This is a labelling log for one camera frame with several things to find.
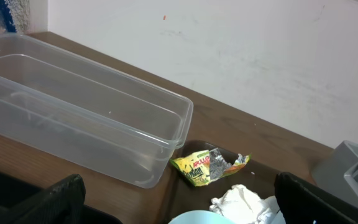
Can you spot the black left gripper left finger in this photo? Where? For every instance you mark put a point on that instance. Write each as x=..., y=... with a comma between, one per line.
x=62, y=202

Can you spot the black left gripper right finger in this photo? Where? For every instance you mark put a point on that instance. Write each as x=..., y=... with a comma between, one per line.
x=302, y=202

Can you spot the light blue cup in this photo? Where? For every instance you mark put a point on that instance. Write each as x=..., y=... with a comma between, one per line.
x=200, y=217

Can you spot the yellow snack wrapper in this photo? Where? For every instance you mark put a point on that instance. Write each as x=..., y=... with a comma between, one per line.
x=204, y=167

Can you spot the grey dishwasher rack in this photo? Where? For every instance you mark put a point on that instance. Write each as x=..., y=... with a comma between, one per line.
x=338, y=174

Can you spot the brown serving tray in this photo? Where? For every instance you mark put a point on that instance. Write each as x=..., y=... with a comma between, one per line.
x=183, y=197

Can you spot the clear plastic bin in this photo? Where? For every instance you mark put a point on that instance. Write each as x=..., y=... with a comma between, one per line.
x=87, y=113

